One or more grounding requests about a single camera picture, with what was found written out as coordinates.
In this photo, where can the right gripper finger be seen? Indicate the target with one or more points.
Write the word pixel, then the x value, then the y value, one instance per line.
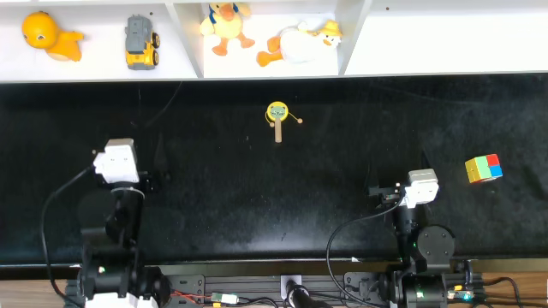
pixel 373 179
pixel 427 163

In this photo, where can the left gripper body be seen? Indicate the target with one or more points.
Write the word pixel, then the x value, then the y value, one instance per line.
pixel 150 181

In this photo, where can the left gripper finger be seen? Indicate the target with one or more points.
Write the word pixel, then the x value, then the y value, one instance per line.
pixel 161 158

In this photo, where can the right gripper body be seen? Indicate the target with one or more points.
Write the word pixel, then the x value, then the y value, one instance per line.
pixel 387 193

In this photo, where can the many-coloured puzzle cube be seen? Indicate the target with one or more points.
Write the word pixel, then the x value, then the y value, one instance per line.
pixel 481 169

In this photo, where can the yellow rattle drum toy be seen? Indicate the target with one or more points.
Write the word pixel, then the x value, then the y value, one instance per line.
pixel 278 112

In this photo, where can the grey and yellow toy truck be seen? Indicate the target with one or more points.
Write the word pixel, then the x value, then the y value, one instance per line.
pixel 139 43

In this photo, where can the orange rubber duck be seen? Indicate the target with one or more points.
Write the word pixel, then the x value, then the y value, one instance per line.
pixel 40 32

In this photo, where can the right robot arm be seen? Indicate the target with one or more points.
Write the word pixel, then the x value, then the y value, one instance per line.
pixel 436 246

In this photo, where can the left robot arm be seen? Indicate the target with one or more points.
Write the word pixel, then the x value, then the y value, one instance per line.
pixel 124 222

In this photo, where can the white shelf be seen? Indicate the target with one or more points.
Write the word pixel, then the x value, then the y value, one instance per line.
pixel 98 47

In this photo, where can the yellow plush duck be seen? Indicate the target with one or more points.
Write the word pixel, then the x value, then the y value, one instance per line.
pixel 227 25

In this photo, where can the white plush duck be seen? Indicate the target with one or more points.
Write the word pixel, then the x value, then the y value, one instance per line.
pixel 301 45

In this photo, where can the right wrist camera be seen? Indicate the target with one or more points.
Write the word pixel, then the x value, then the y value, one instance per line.
pixel 421 188

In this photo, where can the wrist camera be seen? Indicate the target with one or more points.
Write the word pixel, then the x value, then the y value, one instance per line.
pixel 117 162
pixel 421 188

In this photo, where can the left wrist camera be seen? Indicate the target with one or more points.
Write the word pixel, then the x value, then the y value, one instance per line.
pixel 117 162

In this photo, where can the mounting rail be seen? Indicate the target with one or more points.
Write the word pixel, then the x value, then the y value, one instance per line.
pixel 265 291

